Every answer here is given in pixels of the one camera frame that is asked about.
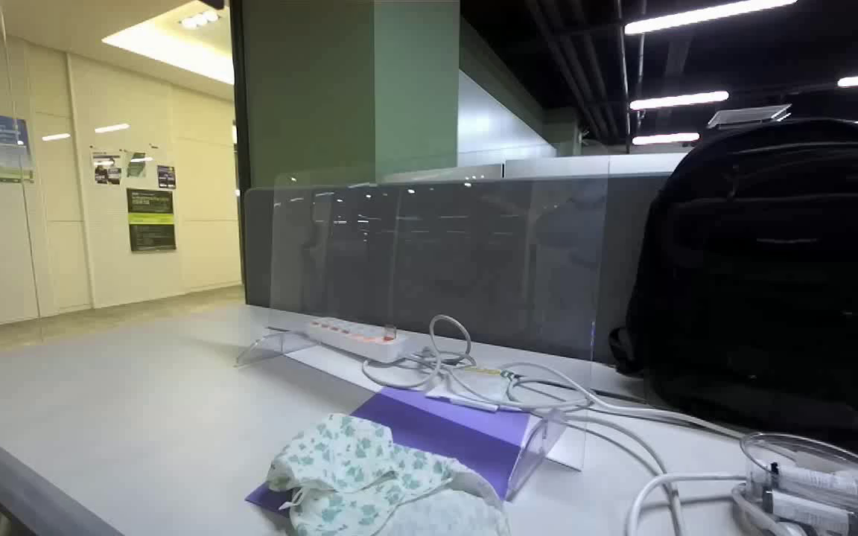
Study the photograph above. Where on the dark green wall poster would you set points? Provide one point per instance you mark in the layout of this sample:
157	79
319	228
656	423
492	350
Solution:
149	204
152	235

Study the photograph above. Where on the green building pillar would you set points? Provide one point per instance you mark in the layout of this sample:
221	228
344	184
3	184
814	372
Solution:
349	91

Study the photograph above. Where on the green floral white fabric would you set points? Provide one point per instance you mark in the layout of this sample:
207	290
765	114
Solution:
349	476

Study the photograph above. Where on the grey desk partition wall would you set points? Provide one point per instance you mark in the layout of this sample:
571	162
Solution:
638	248

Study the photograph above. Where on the clear glass panel with feet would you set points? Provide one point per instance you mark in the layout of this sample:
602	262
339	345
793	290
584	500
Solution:
431	256

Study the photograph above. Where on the purple flat mat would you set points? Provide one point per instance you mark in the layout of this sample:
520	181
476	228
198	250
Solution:
447	426

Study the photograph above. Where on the white power plug adapter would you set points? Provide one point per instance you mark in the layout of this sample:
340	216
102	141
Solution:
817	515
817	484

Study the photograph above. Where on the grey ceiling mounted box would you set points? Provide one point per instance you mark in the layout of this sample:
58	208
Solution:
745	117

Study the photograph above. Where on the bright recessed ceiling light panel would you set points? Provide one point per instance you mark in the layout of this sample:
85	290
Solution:
185	46

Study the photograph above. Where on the small wall photo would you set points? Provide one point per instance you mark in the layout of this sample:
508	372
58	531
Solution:
164	175
105	166
137	165

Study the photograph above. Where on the white power strip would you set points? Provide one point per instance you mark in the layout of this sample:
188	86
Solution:
349	344

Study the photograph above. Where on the black backpack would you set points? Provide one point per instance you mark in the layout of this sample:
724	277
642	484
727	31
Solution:
776	277

